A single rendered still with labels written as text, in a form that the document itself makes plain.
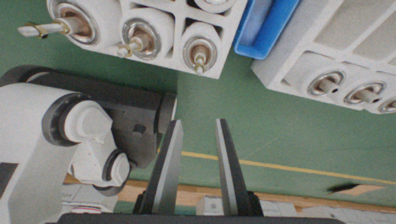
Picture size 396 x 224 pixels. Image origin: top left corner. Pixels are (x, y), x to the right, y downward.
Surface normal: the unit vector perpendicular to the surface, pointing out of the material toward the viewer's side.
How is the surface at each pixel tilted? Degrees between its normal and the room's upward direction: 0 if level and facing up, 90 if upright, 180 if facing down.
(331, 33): 90
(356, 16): 90
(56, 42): 0
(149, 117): 45
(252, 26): 0
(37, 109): 58
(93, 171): 19
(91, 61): 0
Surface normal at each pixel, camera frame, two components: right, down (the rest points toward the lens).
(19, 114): 0.15, -0.07
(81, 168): 0.06, 0.40
